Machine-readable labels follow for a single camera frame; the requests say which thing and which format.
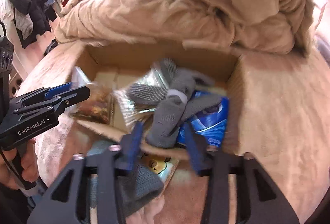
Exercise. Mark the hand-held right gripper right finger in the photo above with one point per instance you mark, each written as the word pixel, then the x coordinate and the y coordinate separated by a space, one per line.
pixel 193 150

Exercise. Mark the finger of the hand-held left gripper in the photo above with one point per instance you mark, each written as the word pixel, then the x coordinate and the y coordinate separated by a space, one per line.
pixel 76 97
pixel 59 89

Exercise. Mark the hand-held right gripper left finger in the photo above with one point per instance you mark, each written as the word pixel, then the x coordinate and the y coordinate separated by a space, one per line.
pixel 134 142

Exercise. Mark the clear snack packet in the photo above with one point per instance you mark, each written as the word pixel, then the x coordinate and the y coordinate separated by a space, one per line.
pixel 96 105

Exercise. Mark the cardboard box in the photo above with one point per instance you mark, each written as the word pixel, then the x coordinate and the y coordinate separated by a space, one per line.
pixel 154 56

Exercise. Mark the person's left hand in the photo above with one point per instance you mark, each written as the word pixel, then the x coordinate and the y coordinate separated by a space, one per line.
pixel 30 162

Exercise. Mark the yellow cartoon packet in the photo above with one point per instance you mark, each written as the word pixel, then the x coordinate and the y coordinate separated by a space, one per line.
pixel 157 164

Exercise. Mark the blue packet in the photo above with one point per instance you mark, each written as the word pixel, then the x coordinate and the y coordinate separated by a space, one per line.
pixel 212 123

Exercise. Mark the silver foil packet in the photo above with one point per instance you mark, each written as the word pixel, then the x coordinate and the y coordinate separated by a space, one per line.
pixel 129 105

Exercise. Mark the blue-grey knit sock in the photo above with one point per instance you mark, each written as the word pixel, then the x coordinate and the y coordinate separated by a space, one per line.
pixel 144 185

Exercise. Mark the grey sock with dotted sole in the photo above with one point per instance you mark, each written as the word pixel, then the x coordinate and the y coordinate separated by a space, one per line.
pixel 178 79

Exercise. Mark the beige plush duvet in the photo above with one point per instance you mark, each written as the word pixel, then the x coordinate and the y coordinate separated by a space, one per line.
pixel 196 2

